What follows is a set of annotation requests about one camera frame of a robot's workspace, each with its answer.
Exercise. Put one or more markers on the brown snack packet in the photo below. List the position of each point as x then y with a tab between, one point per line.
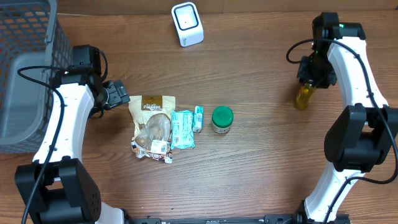
152	126

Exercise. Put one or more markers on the teal tissue pack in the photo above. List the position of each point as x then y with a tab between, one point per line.
182	134

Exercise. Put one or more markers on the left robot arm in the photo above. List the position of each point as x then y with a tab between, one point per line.
56	187

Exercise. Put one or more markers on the green lid white jar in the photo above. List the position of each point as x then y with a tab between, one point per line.
222	119

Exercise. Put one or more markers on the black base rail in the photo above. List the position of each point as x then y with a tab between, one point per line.
267	219

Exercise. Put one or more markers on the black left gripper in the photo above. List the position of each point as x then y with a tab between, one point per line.
119	95

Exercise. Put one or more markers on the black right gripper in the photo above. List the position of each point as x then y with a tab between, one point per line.
315	78

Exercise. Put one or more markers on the yellow liquid bottle silver cap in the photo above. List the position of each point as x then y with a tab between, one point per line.
304	96

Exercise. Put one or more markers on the white barcode scanner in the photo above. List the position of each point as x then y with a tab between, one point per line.
187	23

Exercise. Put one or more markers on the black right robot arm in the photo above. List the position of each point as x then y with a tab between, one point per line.
365	131

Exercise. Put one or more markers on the grey plastic shopping basket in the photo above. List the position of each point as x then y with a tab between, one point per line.
31	37

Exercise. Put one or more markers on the small teal white box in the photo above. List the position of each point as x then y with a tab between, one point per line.
198	119

